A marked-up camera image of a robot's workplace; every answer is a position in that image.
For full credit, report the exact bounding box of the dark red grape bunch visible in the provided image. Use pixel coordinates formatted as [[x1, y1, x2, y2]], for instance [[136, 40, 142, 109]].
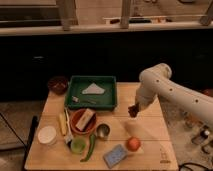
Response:
[[128, 104, 139, 118]]

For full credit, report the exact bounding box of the blue sponge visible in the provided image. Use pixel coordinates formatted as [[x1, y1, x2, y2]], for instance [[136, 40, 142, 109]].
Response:
[[103, 144, 127, 169]]

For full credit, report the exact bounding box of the spice bottles rack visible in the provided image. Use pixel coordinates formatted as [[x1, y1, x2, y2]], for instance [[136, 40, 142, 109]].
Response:
[[184, 112, 213, 154]]

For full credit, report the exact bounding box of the green chili pepper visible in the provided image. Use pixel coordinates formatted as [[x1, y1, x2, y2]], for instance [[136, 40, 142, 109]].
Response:
[[80, 133, 96, 162]]

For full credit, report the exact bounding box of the small fork in tray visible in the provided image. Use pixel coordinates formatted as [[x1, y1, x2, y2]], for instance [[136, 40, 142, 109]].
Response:
[[72, 96, 96, 104]]

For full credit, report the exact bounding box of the dark red bowl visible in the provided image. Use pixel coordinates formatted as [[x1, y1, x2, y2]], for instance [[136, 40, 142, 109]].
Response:
[[47, 76, 68, 95]]

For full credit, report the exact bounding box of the orange round fruit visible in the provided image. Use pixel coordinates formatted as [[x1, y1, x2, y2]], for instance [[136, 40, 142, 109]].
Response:
[[126, 137, 141, 152]]

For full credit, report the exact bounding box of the white handled brush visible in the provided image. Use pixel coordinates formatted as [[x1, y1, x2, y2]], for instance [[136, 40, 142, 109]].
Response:
[[64, 108, 73, 147]]

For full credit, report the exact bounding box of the black cable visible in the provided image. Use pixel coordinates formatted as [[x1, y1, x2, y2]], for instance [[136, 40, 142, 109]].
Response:
[[178, 161, 213, 171]]

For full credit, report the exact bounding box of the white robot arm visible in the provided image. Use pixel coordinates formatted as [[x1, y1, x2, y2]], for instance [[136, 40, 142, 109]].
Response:
[[135, 63, 213, 130]]

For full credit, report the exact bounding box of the white round container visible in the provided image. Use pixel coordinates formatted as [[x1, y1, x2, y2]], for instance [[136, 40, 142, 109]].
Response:
[[37, 126, 56, 145]]

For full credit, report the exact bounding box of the green small cup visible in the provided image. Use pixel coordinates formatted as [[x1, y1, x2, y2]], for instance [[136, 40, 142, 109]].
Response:
[[71, 137, 86, 154]]

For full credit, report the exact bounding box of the yellow corn cob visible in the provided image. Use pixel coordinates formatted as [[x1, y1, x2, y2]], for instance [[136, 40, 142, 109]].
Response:
[[59, 113, 67, 136]]

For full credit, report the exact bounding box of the grey folded cloth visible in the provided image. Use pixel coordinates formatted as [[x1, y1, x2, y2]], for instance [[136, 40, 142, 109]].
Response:
[[82, 83, 105, 94]]

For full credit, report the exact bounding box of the small metal cup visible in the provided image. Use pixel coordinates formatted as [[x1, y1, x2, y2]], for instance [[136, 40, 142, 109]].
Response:
[[96, 124, 110, 140]]

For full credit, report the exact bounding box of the beige wooden block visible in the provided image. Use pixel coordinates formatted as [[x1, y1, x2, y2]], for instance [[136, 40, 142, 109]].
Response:
[[76, 109, 95, 131]]

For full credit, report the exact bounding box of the green plastic tray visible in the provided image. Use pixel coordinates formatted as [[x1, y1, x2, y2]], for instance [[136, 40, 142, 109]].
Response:
[[65, 75, 117, 110]]

